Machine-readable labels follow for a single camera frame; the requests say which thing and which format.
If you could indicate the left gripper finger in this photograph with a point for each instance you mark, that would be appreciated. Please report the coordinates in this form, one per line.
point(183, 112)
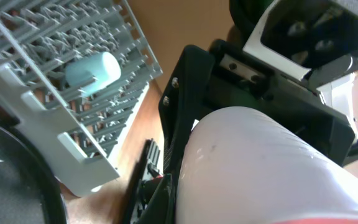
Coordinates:
point(159, 196)

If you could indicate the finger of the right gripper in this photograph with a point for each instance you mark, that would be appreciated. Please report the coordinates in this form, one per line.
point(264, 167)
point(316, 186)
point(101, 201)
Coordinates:
point(181, 102)

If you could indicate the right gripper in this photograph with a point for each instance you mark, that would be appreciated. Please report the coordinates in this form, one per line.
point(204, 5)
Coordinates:
point(263, 111)

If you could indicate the pink cup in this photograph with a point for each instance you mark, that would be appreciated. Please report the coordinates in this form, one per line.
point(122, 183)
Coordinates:
point(240, 166)

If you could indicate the blue cup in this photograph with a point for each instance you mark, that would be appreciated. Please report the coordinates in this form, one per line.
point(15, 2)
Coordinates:
point(102, 66)

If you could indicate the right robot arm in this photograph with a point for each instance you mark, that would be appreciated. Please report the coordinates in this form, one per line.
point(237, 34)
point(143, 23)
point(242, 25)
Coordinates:
point(332, 81)

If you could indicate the grey dishwasher rack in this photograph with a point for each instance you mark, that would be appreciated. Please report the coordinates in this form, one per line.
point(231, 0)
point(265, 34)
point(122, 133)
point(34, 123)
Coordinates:
point(79, 137)

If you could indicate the round black serving tray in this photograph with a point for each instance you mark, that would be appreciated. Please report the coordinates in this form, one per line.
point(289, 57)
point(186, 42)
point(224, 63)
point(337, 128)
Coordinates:
point(29, 193)

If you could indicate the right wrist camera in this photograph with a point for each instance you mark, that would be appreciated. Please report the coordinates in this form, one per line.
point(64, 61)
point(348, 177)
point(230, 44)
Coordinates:
point(297, 36)

